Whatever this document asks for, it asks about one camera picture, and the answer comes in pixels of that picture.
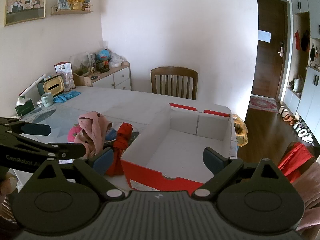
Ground green tissue box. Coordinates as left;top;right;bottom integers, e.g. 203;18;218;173
14;96;34;117

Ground printed table mat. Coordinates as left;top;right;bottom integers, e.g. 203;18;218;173
21;105;140;145

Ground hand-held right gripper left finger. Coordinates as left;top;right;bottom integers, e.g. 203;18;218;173
37;147;126;201

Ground yellow green tissue holder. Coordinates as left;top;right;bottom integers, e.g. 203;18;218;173
37;76;66;97

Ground red white cardboard box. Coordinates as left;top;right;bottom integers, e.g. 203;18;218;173
120;102;232;192

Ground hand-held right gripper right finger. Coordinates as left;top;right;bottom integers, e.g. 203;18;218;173
191;147;285;201

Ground wooden wall shelf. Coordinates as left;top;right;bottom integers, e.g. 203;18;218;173
51;5;93;15

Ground blue globe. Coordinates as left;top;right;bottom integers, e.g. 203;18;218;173
97;48;110;62

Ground pale green bag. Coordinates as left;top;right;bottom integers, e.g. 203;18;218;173
292;76;304;92

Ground large framed family picture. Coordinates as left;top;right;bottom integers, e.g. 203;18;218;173
4;0;47;27

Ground white wooden sideboard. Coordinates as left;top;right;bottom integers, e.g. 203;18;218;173
91;61;132;90

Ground brown door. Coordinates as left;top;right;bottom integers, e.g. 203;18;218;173
251;0;288;99

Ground blue gloves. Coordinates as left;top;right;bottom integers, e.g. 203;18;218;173
53;91;82;103

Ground wooden slat-back chair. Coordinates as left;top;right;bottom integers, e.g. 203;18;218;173
150;67;199;100

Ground pink fringed scarf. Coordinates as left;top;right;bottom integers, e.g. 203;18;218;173
291;162;320;233

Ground pink knit hat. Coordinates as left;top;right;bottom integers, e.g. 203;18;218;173
76;111;113;158

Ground green mug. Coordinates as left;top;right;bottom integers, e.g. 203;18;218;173
40;92;54;107

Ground red cloth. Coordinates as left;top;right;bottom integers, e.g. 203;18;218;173
105;122;133;178

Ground white plastic bag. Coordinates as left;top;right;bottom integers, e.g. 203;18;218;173
109;52;125;68

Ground trash bin with yellow bag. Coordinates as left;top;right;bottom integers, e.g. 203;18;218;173
232;114;248;147

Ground strawberry plush toy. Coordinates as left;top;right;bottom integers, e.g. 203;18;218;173
67;126;83;143

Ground row of shoes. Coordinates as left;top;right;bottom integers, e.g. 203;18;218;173
279;105;315;145

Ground glass terrarium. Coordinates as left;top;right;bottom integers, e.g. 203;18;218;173
70;52;94;77

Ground white tube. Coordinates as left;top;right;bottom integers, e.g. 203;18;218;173
19;74;47;97

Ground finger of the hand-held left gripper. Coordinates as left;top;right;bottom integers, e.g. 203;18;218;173
0;116;52;137
0;133;87;160

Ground clear glass tumbler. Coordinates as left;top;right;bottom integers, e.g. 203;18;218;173
64;74;75;92

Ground dark glass jar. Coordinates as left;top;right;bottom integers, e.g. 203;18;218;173
96;60;110;72

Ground red garment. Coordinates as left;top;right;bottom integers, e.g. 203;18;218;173
277;142;316;178

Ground red desk calendar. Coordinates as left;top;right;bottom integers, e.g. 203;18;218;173
54;62;72;77

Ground tall white cabinet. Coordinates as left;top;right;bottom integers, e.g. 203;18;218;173
279;0;320;147

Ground red patterned rug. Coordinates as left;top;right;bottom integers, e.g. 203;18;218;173
249;95;279;113

